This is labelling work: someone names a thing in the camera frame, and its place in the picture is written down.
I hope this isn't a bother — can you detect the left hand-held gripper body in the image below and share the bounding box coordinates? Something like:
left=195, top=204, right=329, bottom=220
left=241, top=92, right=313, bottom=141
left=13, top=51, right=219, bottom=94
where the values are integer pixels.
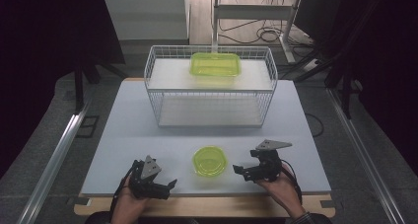
left=127, top=155, right=164, bottom=199

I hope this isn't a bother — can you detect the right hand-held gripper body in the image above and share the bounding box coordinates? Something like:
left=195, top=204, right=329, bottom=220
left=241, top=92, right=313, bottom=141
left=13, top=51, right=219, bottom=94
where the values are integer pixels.
left=249, top=138, right=294, bottom=183

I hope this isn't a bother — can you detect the round green plastic container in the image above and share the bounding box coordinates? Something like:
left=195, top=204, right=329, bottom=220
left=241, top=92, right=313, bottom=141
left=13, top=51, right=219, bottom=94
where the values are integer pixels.
left=191, top=145, right=230, bottom=178

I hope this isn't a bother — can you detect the white wire shelf rack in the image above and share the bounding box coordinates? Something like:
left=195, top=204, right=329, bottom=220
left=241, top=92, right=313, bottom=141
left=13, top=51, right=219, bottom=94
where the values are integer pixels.
left=143, top=44, right=279, bottom=129

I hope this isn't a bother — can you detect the rectangular green plastic container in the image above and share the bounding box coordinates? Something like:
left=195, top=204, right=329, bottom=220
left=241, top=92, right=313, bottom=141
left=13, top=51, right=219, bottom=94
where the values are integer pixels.
left=188, top=51, right=243, bottom=78

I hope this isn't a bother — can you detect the person's right hand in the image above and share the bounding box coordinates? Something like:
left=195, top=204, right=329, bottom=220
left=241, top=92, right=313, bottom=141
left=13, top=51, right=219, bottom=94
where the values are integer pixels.
left=255, top=164, right=308, bottom=220

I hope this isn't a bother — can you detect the person's left hand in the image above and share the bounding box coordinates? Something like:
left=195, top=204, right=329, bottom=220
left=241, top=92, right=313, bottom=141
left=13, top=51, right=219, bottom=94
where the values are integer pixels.
left=109, top=184, right=151, bottom=224

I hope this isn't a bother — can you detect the person's plaid sleeve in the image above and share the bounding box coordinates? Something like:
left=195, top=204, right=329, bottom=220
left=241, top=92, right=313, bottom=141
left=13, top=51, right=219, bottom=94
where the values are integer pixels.
left=290, top=211, right=331, bottom=224

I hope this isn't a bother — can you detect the black metal stand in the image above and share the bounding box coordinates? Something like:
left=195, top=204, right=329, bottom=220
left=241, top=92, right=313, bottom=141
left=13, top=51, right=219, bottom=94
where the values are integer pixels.
left=294, top=36, right=364, bottom=120
left=72, top=50, right=130, bottom=115

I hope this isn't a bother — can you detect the white cabinet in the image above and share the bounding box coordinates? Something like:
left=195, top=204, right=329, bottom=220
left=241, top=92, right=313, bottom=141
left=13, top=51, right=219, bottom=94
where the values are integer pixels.
left=101, top=0, right=192, bottom=42

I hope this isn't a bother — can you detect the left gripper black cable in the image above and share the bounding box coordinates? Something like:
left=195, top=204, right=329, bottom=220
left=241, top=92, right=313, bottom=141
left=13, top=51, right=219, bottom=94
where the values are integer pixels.
left=110, top=160, right=137, bottom=218

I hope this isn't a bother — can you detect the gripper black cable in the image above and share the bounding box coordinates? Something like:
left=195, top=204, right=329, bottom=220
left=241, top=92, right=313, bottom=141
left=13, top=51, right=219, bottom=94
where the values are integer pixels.
left=110, top=160, right=137, bottom=218
left=280, top=159, right=304, bottom=205

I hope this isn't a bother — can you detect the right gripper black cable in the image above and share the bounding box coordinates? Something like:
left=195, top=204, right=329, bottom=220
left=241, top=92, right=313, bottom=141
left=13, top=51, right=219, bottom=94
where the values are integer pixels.
left=280, top=159, right=304, bottom=205

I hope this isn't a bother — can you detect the black floor cable loop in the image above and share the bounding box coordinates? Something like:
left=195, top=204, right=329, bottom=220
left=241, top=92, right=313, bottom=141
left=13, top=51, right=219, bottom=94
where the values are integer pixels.
left=305, top=112, right=325, bottom=139

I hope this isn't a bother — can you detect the aluminium rail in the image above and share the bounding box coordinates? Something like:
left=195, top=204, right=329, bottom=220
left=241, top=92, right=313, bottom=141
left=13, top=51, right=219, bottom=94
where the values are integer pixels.
left=326, top=87, right=407, bottom=224
left=16, top=97, right=92, bottom=224

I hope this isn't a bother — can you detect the bundle of black floor cables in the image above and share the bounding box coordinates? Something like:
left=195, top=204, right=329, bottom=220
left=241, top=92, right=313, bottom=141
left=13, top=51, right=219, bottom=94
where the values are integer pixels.
left=217, top=0, right=316, bottom=47

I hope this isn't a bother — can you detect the white desk frame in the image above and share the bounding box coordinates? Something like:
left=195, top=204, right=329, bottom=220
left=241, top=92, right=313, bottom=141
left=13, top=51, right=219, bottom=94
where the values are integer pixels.
left=211, top=0, right=304, bottom=65

